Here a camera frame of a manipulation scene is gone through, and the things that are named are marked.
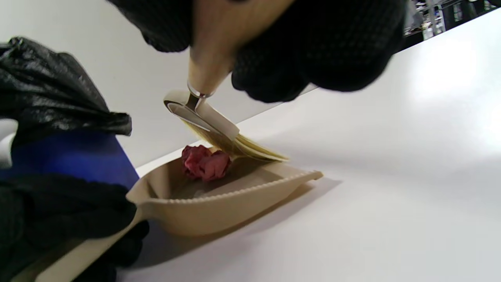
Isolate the blue recycling bin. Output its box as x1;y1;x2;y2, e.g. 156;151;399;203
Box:
0;129;140;190

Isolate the person's left hand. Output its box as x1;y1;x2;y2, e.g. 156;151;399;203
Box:
0;174;150;282

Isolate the pile of pink paper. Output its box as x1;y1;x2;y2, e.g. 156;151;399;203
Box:
181;145;232;181

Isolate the black plastic bin bag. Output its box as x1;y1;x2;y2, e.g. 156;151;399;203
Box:
0;36;133;147

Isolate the person's right hand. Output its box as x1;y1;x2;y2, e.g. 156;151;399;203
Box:
106;0;407;103

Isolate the beige plastic dustpan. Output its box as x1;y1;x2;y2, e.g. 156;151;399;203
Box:
12;155;323;282

